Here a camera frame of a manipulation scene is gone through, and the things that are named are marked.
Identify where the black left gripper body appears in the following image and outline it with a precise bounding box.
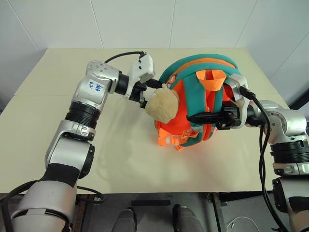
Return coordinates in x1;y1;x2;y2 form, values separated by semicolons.
130;81;148;103

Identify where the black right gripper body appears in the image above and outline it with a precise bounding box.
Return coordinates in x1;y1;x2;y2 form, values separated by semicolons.
215;101;242;131

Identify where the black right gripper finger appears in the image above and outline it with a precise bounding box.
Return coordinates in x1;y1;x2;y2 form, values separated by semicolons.
186;111;225;127

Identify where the orange and teal backpack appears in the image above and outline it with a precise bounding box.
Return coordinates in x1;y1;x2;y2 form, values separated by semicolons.
154;54;245;152

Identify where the beige plush toy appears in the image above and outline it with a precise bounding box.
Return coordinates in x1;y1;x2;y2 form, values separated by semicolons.
144;83;181;122

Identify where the metal table leg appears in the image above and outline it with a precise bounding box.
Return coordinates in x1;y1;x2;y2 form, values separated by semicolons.
206;192;229;232

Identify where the dark grey rounded shape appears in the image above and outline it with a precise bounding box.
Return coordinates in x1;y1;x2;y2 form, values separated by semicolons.
172;203;197;232
115;208;139;232

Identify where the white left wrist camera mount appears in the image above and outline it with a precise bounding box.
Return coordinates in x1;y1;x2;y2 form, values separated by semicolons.
123;54;156;100

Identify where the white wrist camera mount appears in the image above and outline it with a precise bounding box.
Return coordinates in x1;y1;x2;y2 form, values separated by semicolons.
123;54;156;100
226;73;253;128

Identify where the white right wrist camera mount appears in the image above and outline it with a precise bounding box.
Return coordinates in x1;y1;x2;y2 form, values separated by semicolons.
226;73;253;128

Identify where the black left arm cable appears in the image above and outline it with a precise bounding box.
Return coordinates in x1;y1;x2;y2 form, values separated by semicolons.
104;51;147;64

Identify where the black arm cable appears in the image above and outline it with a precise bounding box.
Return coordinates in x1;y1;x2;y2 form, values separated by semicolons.
239;86;288;232
104;51;147;64

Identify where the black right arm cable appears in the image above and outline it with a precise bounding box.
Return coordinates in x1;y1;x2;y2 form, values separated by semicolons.
239;86;288;232

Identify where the thin white floor cable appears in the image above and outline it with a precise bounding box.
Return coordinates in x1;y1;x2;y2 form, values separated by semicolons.
226;216;257;232

